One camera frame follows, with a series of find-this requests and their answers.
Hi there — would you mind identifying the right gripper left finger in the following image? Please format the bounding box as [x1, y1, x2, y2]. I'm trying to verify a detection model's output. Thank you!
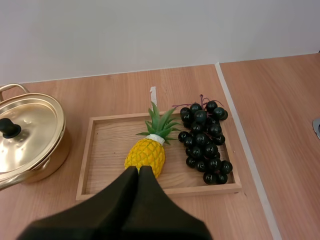
[15, 166, 139, 240]

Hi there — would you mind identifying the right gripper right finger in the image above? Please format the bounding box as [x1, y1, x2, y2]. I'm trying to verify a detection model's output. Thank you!
[119, 165, 213, 240]

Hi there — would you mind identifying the yellow toy pineapple green crown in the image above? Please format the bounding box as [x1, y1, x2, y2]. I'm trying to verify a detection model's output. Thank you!
[124, 101, 183, 179]

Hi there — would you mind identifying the shallow wooden tray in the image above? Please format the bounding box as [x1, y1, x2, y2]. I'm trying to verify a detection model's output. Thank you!
[75, 111, 243, 201]

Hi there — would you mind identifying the bunch of dark toy grapes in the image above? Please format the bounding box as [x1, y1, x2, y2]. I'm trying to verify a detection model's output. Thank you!
[172, 94, 234, 186]

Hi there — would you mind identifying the gold lid with black knob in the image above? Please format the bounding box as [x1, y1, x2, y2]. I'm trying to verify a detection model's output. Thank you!
[0, 93, 66, 176]

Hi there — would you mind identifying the gold pot with two handles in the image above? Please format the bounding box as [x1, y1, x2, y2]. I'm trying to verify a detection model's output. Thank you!
[0, 83, 71, 192]

